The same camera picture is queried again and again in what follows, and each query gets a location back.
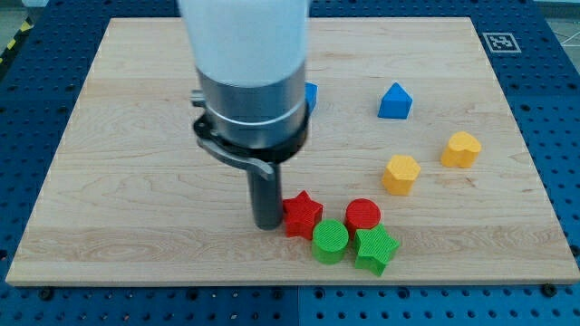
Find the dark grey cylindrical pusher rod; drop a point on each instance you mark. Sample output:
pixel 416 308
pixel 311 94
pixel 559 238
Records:
pixel 266 199

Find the black clamp with silver lever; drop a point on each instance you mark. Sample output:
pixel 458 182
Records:
pixel 252 160

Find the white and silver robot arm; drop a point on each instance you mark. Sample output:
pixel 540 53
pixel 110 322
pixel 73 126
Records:
pixel 250 59

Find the blue cube block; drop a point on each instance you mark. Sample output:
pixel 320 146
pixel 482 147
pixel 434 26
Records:
pixel 311 91

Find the blue triangle block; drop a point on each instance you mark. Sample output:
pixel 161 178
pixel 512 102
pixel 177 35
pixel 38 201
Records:
pixel 395 103

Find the red star block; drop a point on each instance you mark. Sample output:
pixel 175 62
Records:
pixel 302 214

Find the green cylinder block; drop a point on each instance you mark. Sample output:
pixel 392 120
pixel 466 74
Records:
pixel 330 238

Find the red cylinder block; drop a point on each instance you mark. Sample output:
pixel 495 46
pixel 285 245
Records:
pixel 361 213

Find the green star block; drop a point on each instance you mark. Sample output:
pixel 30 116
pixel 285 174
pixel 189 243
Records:
pixel 374 248

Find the yellow hexagon block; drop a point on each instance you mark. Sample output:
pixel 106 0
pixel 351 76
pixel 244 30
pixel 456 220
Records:
pixel 400 174

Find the light wooden board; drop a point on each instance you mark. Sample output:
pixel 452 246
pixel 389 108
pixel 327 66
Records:
pixel 131 199

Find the yellow heart block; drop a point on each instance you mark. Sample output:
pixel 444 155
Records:
pixel 461 151

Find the white fiducial marker tag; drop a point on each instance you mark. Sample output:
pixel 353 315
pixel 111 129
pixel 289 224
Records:
pixel 500 42

